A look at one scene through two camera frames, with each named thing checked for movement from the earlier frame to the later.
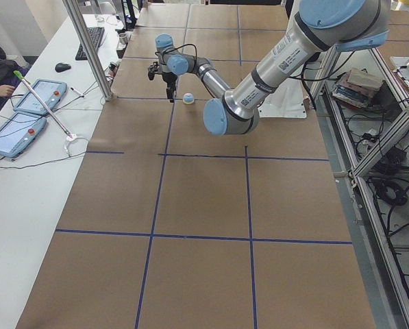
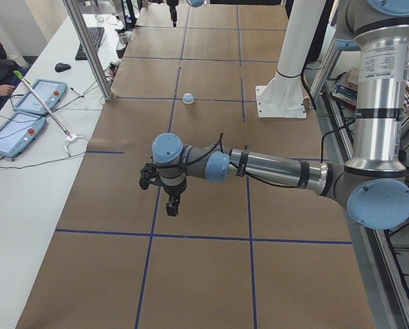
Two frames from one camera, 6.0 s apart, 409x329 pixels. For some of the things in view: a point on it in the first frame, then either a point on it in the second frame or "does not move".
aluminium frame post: [74, 9] does not move
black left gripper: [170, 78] -> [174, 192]
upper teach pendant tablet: [51, 93] does not move
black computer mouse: [62, 67] does not move
